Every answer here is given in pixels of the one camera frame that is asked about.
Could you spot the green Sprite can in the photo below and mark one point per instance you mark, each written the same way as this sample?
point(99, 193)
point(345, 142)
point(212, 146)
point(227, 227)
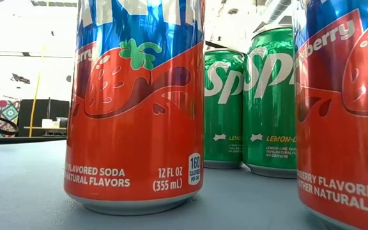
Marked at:
point(224, 121)
point(268, 111)

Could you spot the red Fanta strawberry can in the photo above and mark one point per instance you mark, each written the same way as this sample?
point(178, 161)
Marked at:
point(133, 143)
point(347, 143)

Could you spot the black partition panel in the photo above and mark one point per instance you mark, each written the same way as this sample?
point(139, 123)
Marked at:
point(54, 108)

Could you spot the white box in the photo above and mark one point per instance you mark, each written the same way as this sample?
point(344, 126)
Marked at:
point(47, 123)

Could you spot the desk with wooden top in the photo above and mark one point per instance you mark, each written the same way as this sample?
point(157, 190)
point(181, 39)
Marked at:
point(43, 128)

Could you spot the colourful patchwork quilt panel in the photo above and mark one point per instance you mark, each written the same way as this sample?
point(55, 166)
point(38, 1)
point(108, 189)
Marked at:
point(8, 110)

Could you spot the grey ventilation duct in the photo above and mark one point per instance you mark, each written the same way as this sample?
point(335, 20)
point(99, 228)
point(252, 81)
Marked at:
point(278, 9)

